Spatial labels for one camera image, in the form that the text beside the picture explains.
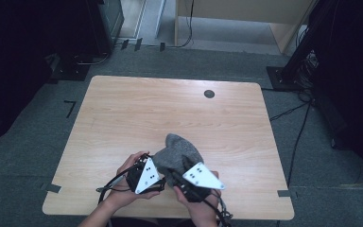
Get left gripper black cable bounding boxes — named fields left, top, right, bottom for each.
left=95, top=153, right=148, bottom=206

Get black flat stand base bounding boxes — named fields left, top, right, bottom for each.
left=47, top=53, right=92, bottom=82

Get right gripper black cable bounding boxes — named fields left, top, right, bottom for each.
left=201, top=188, right=234, bottom=227

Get grey floor tape piece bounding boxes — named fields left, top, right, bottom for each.
left=40, top=183, right=62, bottom=194
left=276, top=189, right=298, bottom=199

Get beige wooden desk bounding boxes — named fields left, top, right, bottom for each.
left=173, top=0, right=318, bottom=56

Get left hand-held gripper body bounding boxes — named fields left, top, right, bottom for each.
left=125, top=152, right=167, bottom=195

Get grey knitted sock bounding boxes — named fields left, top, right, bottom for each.
left=152, top=132, right=204, bottom=187

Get long black floor cable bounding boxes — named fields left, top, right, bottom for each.
left=286, top=103, right=312, bottom=187

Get black hanging cable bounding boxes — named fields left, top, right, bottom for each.
left=169, top=0, right=196, bottom=49

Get person's left hand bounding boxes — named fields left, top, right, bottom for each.
left=106, top=150, right=161, bottom=210

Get tangle of cables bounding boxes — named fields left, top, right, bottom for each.
left=295, top=49, right=320, bottom=93

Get dark curtain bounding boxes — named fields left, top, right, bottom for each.
left=0, top=0, right=91, bottom=149
left=308, top=0, right=363, bottom=187

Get black metal stand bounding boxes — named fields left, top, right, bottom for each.
left=266, top=0, right=341, bottom=93

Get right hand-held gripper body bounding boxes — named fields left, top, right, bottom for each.
left=178, top=162, right=227, bottom=203

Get person's right hand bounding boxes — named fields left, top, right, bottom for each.
left=173, top=170, right=222, bottom=223

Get black looped floor cable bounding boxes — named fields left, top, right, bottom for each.
left=73, top=51, right=112, bottom=66

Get person's dark trousers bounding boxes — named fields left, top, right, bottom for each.
left=107, top=217, right=237, bottom=227

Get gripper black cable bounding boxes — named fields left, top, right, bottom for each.
left=201, top=188, right=234, bottom=227
left=95, top=153, right=148, bottom=206

